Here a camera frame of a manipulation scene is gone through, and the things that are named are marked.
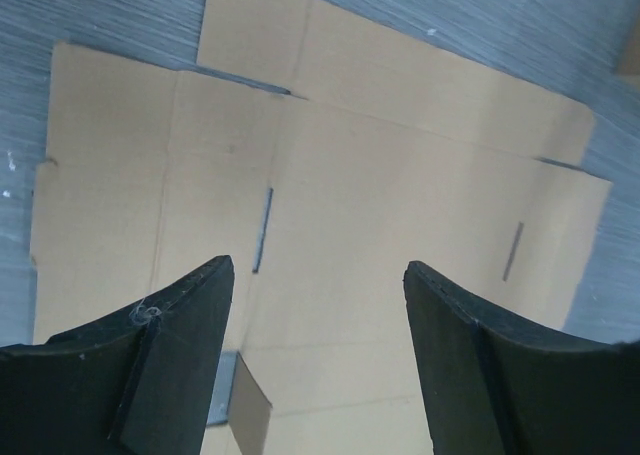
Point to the folded brown cardboard box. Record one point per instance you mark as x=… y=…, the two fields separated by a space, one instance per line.
x=628 y=65

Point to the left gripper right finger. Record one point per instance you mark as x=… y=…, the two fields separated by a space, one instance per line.
x=494 y=382

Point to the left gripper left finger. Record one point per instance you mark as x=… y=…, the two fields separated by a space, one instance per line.
x=136 y=381

